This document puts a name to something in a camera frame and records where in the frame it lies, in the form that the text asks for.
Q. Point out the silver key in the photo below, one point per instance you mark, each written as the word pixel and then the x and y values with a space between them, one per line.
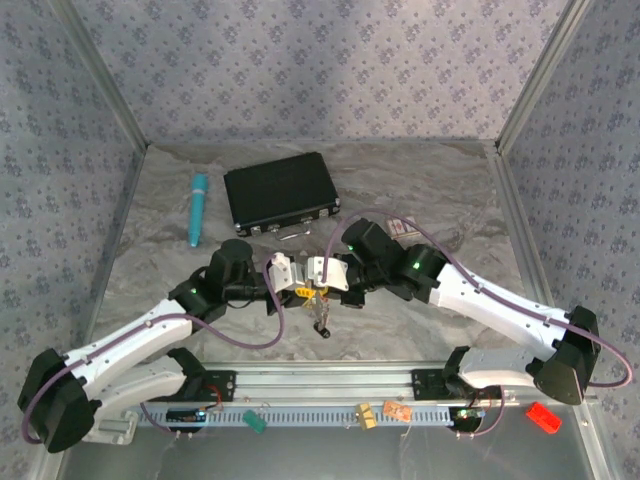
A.
pixel 318 305

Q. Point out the small black key fob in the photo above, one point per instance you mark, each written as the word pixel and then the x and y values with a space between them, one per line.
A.
pixel 322 331

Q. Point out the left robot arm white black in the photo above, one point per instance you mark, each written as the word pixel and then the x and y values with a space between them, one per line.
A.
pixel 125 340

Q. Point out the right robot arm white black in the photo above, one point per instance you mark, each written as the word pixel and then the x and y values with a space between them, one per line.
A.
pixel 500 310

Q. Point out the small red white card box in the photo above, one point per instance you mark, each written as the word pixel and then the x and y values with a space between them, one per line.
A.
pixel 402 227

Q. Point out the teal pen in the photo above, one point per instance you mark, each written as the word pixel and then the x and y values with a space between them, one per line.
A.
pixel 198 210

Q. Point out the yellow plastic tag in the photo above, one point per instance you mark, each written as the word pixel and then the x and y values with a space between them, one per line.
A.
pixel 366 416

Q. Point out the orange plastic tag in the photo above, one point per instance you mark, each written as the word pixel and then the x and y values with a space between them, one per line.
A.
pixel 397 410

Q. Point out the green plastic tag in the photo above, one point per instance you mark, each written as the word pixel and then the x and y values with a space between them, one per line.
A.
pixel 255 421

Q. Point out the small circuit board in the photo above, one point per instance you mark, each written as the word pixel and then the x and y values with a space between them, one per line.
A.
pixel 187 415
pixel 469 414

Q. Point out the white plastic holder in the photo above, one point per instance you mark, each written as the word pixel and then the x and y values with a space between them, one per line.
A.
pixel 115 427

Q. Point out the red plastic block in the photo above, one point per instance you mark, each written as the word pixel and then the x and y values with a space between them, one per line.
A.
pixel 544 417

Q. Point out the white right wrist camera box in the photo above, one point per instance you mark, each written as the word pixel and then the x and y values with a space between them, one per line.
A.
pixel 330 272

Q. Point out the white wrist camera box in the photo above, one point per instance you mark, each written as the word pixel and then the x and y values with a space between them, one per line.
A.
pixel 282 270
pixel 330 272

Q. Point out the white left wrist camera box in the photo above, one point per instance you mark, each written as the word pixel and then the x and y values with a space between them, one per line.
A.
pixel 282 270

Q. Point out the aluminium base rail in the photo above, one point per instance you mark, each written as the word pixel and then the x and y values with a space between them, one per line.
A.
pixel 325 382

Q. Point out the aluminium frame side rail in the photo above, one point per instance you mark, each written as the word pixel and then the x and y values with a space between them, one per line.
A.
pixel 120 225
pixel 515 210

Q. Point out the aluminium frame post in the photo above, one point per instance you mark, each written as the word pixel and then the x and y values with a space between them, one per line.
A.
pixel 102 75
pixel 542 75

